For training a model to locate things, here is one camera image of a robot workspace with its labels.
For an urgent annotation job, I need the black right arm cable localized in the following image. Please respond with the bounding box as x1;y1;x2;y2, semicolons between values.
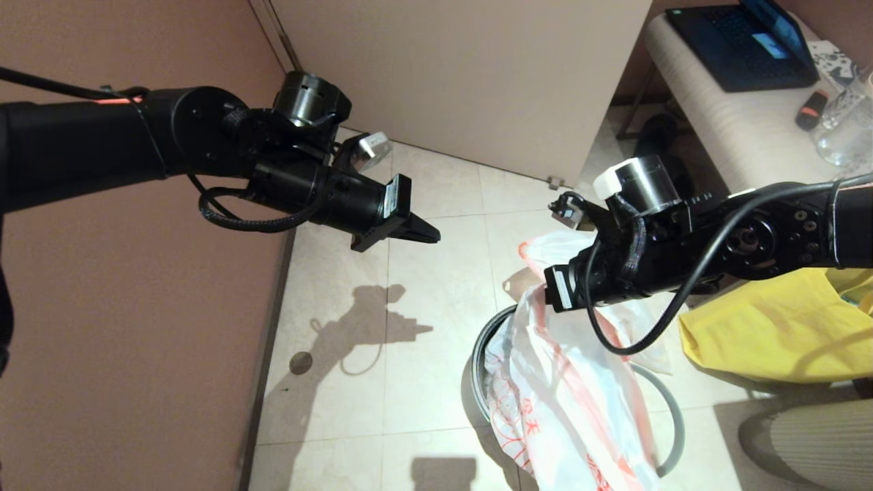
584;181;873;357

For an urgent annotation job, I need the white black patterned card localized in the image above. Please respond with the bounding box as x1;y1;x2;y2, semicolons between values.
805;44;857;93

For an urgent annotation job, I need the spare white plastic bag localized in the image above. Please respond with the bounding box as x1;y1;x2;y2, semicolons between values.
518;230;672;376

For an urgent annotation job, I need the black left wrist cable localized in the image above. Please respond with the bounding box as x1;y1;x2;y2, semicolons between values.
0;66;323;235

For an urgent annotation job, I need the cream striped bench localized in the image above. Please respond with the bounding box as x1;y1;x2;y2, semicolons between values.
617;15;873;197

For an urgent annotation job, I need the yellow bag with black handle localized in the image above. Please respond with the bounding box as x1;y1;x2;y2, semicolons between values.
680;267;873;385

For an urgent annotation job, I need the beige door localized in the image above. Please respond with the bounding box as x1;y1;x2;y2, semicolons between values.
271;0;654;191

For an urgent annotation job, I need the white red-printed plastic bag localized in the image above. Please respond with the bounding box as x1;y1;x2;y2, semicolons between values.
486;283;661;491

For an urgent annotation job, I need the dark blue laptop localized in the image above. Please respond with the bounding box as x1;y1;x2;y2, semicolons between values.
664;0;818;96

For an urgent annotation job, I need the beige door frame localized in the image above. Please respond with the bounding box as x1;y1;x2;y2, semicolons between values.
249;0;327;130

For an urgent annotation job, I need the clear glass cup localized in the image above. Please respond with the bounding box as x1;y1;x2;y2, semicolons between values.
810;109;873;170

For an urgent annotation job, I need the clear ribbed glass bottle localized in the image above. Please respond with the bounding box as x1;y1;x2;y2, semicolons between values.
817;68;873;134

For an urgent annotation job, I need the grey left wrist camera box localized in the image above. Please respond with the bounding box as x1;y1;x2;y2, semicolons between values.
353;131;394;173

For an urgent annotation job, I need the beige striped stool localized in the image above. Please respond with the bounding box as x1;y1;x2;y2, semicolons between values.
738;399;873;491

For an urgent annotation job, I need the grey plastic bin ring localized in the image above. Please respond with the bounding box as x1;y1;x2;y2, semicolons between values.
631;363;685;478

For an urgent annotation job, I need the black orange handheld device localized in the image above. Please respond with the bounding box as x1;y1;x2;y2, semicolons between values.
793;92;828;134

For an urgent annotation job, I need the black round trash bin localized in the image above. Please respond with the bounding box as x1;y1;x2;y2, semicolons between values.
471;305;520;425

